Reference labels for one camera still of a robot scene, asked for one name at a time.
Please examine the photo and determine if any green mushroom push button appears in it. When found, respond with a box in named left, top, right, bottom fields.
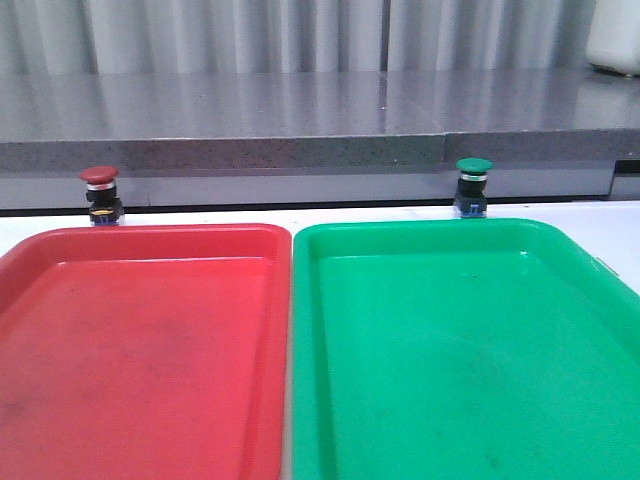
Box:
left=454, top=157, right=493, bottom=219

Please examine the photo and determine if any red mushroom push button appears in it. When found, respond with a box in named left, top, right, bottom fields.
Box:
left=79, top=165, right=125, bottom=226

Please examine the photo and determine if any grey speckled stone counter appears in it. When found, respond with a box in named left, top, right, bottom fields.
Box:
left=1, top=68, right=639, bottom=212

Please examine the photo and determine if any green plastic tray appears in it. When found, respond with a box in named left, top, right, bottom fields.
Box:
left=292, top=219, right=639, bottom=479

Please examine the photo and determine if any red plastic tray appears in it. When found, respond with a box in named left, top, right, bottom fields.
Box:
left=1, top=224, right=291, bottom=479

